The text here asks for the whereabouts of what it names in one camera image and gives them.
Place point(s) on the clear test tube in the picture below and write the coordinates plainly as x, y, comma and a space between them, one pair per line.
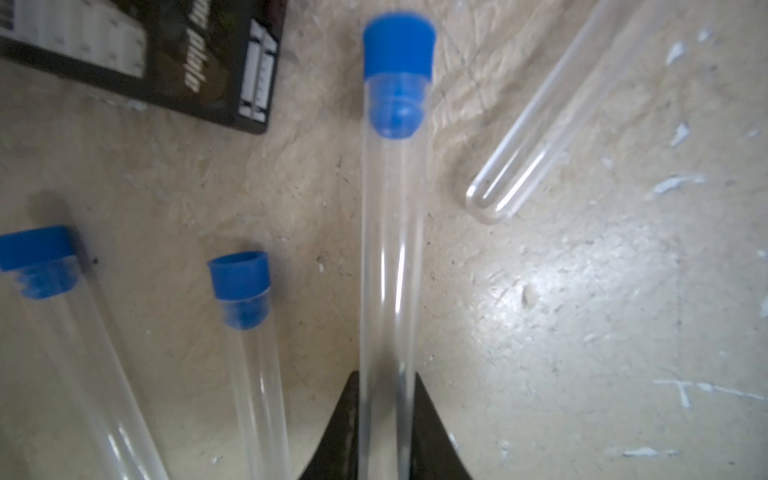
65, 316
607, 42
396, 150
251, 346

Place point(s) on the blue stopper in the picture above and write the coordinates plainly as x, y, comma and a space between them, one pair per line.
42, 261
241, 283
398, 53

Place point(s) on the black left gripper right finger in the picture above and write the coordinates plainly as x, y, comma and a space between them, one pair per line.
433, 455

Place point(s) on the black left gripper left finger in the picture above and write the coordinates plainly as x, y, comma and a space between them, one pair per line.
336, 456

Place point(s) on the black battery charging board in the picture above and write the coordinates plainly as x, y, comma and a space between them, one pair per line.
213, 60

